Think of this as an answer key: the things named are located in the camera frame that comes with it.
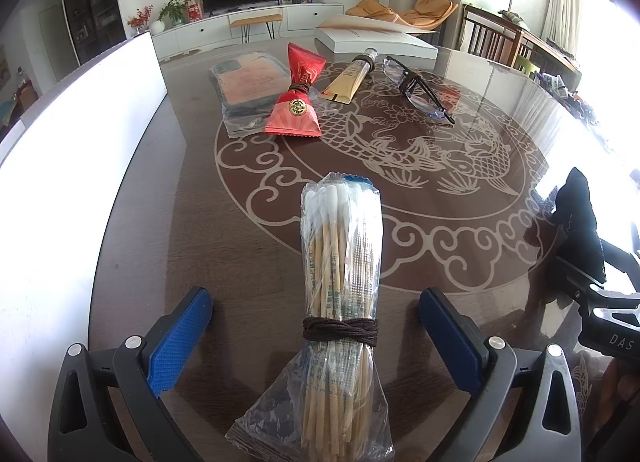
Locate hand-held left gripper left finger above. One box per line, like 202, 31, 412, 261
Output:
47, 285, 215, 462

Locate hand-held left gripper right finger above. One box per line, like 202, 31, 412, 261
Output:
419, 286, 583, 462

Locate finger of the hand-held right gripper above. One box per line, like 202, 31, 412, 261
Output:
600, 237, 640, 269
554, 253, 640, 300

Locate black velvet drawstring pouch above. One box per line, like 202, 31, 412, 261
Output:
549, 167, 608, 289

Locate cotton swab packet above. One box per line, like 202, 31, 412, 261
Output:
224, 171, 397, 462

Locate black-framed glasses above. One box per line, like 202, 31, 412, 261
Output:
382, 55, 457, 126

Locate red bow-shaped packet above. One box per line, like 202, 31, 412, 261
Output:
263, 41, 329, 138

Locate clear packet with orange insert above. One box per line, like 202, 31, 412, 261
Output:
208, 52, 294, 139

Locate gold cream tube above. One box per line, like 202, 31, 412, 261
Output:
322, 47, 378, 106

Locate person's right hand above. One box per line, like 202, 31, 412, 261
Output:
596, 356, 640, 423

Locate clutter on side table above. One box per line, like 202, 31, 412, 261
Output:
537, 69, 602, 129

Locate dark wooden bench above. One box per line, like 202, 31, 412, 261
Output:
462, 2, 584, 89

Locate orange lounge chair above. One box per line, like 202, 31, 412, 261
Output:
345, 0, 460, 34

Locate white flat box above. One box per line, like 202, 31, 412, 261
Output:
313, 13, 440, 62

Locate red flowers in white vase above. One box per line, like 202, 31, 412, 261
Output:
127, 4, 166, 36

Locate wooden stool with black legs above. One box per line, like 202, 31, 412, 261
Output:
229, 13, 285, 44

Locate green potted plant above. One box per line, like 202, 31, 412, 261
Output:
158, 0, 194, 26

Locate white television cabinet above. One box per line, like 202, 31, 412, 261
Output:
149, 1, 347, 61

